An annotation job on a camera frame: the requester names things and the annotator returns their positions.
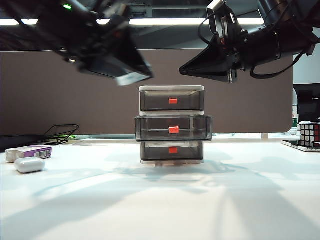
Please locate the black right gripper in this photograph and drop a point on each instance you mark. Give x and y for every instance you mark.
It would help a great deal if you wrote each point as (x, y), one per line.
(257, 45)

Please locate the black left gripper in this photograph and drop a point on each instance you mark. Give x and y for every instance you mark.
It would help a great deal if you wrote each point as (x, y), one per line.
(95, 40)

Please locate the smoky transparent plastic drawer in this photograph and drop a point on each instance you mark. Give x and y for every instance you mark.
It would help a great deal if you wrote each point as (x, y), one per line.
(155, 135)
(152, 151)
(152, 101)

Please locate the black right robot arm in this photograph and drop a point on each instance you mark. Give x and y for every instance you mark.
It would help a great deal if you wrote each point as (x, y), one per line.
(295, 30)

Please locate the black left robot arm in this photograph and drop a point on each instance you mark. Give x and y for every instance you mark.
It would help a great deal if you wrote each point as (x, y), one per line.
(50, 27)

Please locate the long ceiling light strip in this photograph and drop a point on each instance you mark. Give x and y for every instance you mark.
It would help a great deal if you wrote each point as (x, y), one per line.
(170, 21)

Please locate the brown desk partition panel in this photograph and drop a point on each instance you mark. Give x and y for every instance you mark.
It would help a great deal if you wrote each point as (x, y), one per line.
(50, 100)

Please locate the clear bottle green label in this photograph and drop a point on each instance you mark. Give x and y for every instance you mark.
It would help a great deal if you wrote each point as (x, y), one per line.
(295, 122)

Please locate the black monitor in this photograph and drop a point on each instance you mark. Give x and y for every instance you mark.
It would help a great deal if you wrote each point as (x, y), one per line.
(307, 105)

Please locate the purple and white box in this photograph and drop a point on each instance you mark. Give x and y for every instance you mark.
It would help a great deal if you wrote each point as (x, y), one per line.
(37, 151)

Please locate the black Rubik's cube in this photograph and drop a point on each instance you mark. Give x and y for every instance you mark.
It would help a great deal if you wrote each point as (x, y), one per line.
(310, 132)

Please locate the white-edged black tray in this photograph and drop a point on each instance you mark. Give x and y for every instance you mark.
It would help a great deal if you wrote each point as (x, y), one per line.
(307, 149)

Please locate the white earbuds case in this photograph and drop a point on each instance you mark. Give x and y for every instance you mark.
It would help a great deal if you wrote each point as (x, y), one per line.
(28, 165)

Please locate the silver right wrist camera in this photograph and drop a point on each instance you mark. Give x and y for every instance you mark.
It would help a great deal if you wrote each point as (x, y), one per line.
(216, 10)

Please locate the white plastic drawer cabinet frame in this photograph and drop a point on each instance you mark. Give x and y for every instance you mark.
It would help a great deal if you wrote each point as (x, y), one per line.
(170, 87)

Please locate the white partition foot bracket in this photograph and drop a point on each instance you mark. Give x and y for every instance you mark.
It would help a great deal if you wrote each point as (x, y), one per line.
(264, 136)

